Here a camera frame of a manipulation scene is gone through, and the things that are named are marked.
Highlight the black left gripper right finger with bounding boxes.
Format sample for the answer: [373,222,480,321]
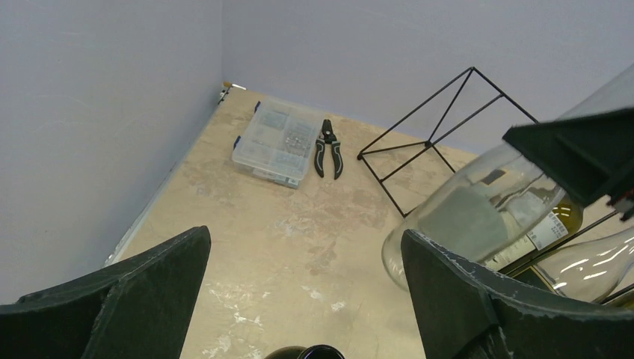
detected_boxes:
[401,230,633,358]

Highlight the clear champagne bottle black label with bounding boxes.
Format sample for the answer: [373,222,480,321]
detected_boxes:
[514,227,633,303]

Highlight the clear plastic screw organizer box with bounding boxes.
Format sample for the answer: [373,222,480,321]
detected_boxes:
[232,97,325,189]

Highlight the dark green wine bottle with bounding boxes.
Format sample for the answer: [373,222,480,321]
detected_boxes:
[484,194,584,271]

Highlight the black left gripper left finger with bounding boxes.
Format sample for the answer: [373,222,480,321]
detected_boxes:
[1,226,212,358]

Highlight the black wire wine rack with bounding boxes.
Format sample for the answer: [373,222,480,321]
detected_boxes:
[356,66,634,306]

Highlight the black grey pliers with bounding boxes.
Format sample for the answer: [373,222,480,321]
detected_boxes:
[313,118,344,181]

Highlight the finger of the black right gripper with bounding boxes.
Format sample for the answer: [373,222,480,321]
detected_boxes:
[502,108,633,206]

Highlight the clear glass bottle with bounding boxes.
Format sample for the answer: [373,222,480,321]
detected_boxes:
[381,68,633,289]

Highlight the green wine bottle white label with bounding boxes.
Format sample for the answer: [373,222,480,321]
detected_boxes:
[265,344,345,359]

